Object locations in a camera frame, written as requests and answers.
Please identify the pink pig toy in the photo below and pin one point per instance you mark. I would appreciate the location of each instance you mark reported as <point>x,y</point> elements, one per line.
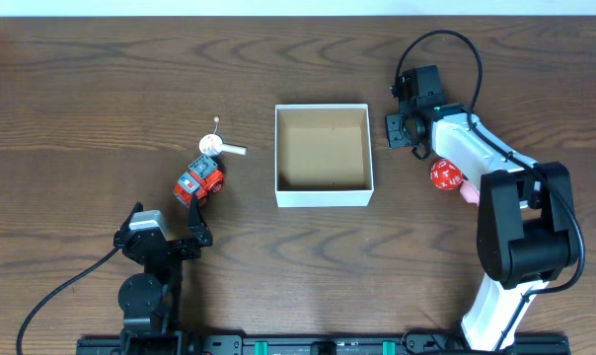
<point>470,193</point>

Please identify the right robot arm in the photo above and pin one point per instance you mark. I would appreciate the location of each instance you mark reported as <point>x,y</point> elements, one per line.
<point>527,232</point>

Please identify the red toy truck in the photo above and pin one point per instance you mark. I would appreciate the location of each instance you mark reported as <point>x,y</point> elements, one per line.
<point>202,178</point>

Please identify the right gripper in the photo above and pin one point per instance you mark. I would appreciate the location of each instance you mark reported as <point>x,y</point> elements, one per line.
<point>394,135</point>

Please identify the red ball with letters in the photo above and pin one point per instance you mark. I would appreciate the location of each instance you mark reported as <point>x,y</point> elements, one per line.
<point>445,175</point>

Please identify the pig face rattle drum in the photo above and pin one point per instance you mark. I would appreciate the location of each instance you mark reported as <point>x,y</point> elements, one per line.
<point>212,144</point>

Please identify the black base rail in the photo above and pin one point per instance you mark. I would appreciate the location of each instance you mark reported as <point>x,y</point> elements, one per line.
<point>411,344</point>

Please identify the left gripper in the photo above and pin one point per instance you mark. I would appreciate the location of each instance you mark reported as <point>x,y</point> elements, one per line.
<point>167,246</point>

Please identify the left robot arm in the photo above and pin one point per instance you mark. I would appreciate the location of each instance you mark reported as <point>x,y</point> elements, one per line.
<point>151,300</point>

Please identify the white cardboard box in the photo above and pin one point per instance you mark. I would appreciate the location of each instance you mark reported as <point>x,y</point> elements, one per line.
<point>323,156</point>

